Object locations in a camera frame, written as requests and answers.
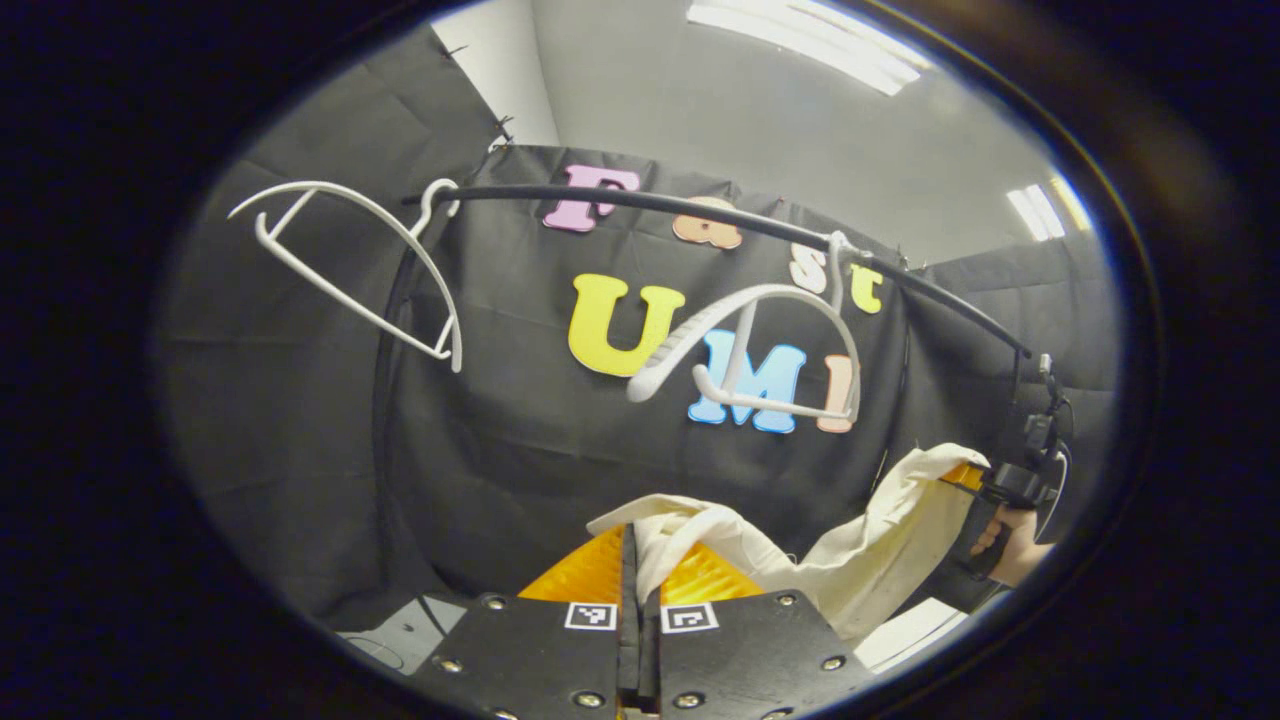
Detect black clothes rack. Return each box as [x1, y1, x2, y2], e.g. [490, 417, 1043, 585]
[372, 183, 1033, 566]

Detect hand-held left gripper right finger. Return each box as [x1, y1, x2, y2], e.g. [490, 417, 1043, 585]
[640, 540, 873, 720]

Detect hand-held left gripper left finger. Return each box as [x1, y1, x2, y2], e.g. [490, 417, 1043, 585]
[410, 525, 641, 720]

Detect large ceiling light panel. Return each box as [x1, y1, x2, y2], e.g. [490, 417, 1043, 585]
[685, 0, 936, 98]

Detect white plastic hanger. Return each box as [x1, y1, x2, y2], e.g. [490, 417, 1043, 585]
[627, 231, 863, 421]
[228, 178, 464, 374]

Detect cream shirt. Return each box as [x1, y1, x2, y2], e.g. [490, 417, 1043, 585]
[587, 443, 991, 646]

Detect white paper sheet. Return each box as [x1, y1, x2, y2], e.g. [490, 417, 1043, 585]
[855, 597, 969, 673]

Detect black backdrop cloth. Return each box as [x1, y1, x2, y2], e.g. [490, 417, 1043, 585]
[160, 25, 1123, 633]

